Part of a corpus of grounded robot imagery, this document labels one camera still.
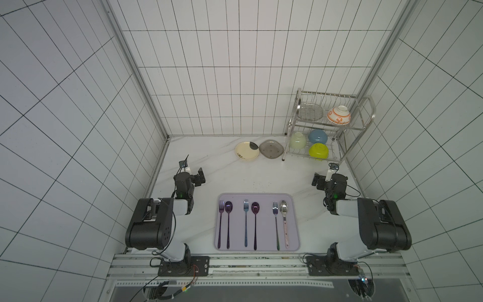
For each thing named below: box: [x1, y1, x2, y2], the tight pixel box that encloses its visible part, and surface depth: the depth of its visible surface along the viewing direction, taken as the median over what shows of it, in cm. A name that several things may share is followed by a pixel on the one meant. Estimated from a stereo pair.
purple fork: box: [217, 200, 225, 249], surface depth 89 cm
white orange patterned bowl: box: [327, 105, 352, 126], surface depth 88 cm
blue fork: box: [243, 200, 250, 248], surface depth 89 cm
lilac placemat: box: [213, 192, 301, 252], surface depth 85 cm
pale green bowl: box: [289, 131, 307, 150], surface depth 108 cm
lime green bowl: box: [308, 142, 329, 161], surface depth 105 cm
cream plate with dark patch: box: [235, 140, 260, 161], surface depth 115 cm
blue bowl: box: [308, 128, 328, 145], surface depth 112 cm
